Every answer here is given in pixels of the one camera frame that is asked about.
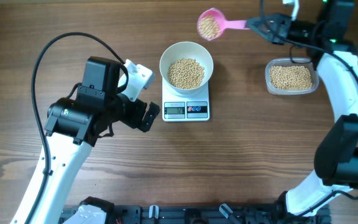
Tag pink plastic scoop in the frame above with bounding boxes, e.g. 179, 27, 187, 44
197, 8, 249, 41

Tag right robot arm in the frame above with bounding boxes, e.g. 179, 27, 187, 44
246, 0, 358, 223

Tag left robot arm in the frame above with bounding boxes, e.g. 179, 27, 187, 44
12, 57, 160, 223

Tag soybeans in scoop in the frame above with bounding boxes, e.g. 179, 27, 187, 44
198, 16, 220, 39

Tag soybeans in bowl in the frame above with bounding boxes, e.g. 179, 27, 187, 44
168, 58, 204, 90

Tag white bowl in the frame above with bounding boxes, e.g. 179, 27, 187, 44
159, 42, 214, 94

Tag white digital kitchen scale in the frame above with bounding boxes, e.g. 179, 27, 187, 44
162, 81, 210, 122

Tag clear plastic container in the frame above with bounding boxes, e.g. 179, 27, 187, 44
265, 58, 319, 95

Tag yellow soybeans in container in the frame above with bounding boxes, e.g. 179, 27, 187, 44
269, 66, 313, 90

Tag right black cable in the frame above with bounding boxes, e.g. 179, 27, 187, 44
259, 0, 358, 215

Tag black cable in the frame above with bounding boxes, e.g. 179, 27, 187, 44
23, 32, 127, 224
259, 0, 358, 215

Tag left black cable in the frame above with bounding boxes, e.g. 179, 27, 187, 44
23, 32, 127, 224

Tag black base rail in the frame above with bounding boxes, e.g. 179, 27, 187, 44
59, 203, 332, 224

